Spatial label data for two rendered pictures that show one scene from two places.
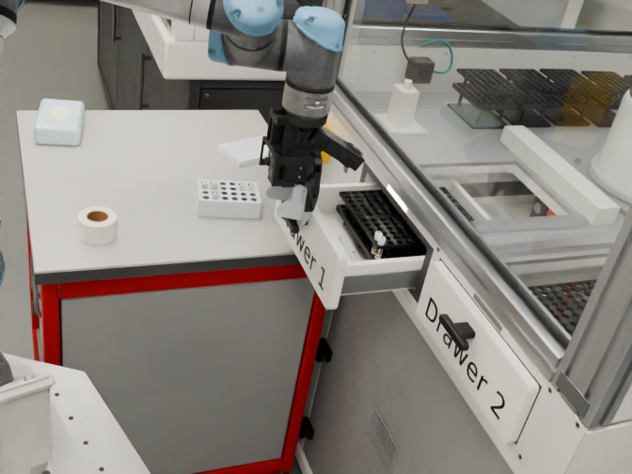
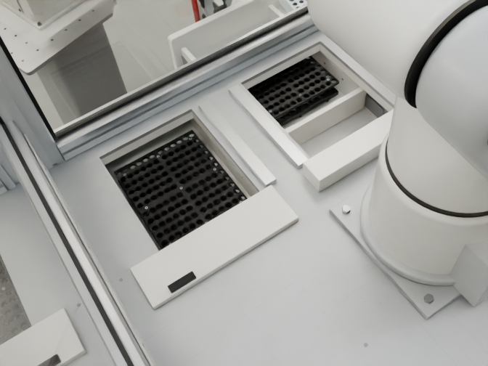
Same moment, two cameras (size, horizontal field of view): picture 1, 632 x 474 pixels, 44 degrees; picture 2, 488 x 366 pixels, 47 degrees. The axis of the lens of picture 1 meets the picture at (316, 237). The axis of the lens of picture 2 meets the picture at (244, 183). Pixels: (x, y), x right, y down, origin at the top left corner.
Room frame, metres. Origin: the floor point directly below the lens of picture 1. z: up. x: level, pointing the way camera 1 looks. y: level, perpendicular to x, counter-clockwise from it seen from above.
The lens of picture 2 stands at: (1.12, -1.04, 1.75)
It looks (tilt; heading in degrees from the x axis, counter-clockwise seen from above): 55 degrees down; 89
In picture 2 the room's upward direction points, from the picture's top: 8 degrees counter-clockwise
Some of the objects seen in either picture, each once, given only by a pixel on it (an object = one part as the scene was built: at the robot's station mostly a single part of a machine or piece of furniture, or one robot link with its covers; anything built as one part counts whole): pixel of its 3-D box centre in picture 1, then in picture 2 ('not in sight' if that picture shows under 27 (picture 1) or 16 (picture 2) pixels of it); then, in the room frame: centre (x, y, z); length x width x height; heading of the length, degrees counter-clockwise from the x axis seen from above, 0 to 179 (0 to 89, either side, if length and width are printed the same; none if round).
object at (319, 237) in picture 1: (308, 233); not in sight; (1.14, 0.02, 0.87); 0.29 x 0.02 x 0.11; 26
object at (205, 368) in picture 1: (159, 311); not in sight; (1.44, 0.33, 0.38); 0.62 x 0.58 x 0.76; 26
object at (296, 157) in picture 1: (294, 145); not in sight; (1.12, 0.06, 1.05); 0.09 x 0.08 x 0.12; 116
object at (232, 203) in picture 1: (228, 198); not in sight; (1.35, 0.19, 0.78); 0.12 x 0.08 x 0.04; 106
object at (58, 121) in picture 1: (60, 121); not in sight; (1.53, 0.60, 0.78); 0.15 x 0.10 x 0.04; 16
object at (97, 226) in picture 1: (97, 225); not in sight; (1.17, 0.40, 0.78); 0.07 x 0.07 x 0.04
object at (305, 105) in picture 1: (308, 99); not in sight; (1.12, 0.05, 1.13); 0.08 x 0.08 x 0.05
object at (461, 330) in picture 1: (460, 331); not in sight; (0.91, -0.23, 0.91); 0.07 x 0.04 x 0.01; 26
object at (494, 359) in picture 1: (470, 345); not in sight; (0.92, -0.26, 0.87); 0.29 x 0.02 x 0.11; 26
